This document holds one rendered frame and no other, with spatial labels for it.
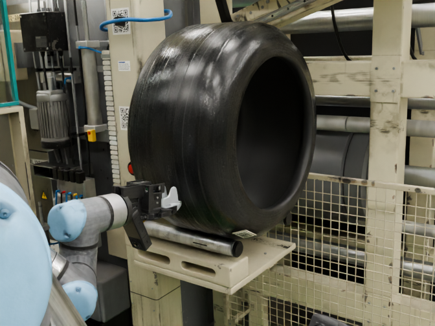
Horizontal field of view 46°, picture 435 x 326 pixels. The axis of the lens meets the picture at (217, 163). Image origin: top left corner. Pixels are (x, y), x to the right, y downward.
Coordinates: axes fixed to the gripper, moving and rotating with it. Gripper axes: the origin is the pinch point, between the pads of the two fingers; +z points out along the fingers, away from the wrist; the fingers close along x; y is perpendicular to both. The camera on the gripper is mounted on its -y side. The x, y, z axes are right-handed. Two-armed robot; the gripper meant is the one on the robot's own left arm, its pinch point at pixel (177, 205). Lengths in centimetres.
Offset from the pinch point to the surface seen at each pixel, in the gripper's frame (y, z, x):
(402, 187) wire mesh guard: 2, 60, -38
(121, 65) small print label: 36, 15, 36
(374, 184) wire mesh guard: 2, 60, -29
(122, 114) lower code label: 20.5, 17.2, 37.1
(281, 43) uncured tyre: 42, 27, -13
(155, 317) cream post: -47, 25, 29
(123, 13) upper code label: 50, 14, 33
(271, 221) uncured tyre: -6.6, 25.5, -12.6
